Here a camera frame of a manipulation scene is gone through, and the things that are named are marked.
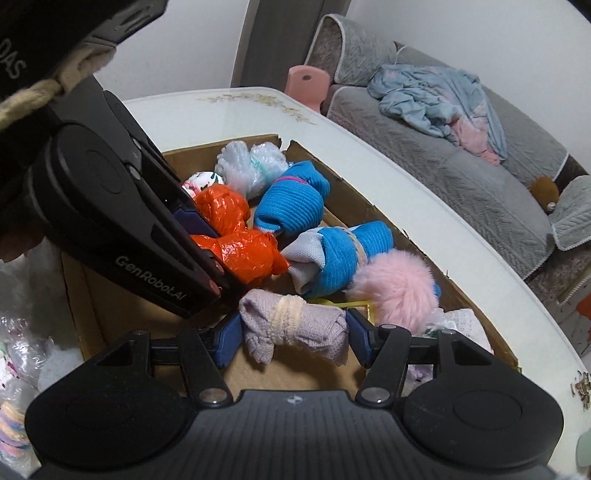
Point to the blue grey sock roll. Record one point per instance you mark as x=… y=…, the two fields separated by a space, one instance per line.
x=341 y=258

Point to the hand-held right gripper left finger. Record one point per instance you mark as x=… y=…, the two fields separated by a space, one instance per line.
x=228 y=339

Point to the lilac sock roll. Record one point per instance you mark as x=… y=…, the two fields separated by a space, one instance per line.
x=291 y=323

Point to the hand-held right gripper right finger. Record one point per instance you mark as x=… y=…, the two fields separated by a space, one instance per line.
x=358 y=339

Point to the pink plastic chair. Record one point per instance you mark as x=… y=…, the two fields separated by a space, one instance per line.
x=304 y=85

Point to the brown plush toy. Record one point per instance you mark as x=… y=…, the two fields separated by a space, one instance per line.
x=545 y=191

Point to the blue sock roll pink band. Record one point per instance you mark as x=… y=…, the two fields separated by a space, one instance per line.
x=291 y=198

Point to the grey door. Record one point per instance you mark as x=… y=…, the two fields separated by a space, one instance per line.
x=277 y=41

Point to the pile of printed plastic bags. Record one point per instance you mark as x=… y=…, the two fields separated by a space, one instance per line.
x=23 y=369

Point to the light blue pink blanket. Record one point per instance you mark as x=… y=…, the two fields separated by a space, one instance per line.
x=434 y=101

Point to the cardboard box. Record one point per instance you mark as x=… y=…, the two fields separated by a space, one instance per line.
x=286 y=374

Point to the grey sofa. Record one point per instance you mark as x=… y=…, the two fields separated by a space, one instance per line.
x=471 y=175

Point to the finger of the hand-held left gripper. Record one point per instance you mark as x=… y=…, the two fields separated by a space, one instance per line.
x=214 y=277
x=191 y=222

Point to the grey throw with white trim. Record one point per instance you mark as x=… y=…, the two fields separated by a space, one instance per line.
x=575 y=217

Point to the pale green cup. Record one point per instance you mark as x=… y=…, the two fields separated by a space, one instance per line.
x=584 y=450

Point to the white red printed bag bundle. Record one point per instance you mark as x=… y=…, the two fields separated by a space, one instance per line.
x=203 y=181

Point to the orange plastic bag bundle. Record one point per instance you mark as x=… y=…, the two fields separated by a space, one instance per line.
x=224 y=210
x=247 y=256

